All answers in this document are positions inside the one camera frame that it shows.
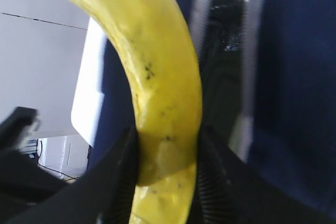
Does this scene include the yellow banana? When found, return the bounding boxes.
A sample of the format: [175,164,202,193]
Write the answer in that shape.
[70,0,203,223]

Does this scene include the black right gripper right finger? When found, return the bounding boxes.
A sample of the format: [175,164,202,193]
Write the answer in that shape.
[193,126,335,223]

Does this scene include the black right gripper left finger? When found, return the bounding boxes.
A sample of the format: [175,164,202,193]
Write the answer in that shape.
[15,128,139,223]

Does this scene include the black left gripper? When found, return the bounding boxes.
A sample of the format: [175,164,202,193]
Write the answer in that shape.
[1,107,68,208]

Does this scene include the navy blue lunch bag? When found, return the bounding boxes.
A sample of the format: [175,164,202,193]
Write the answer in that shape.
[89,0,335,223]

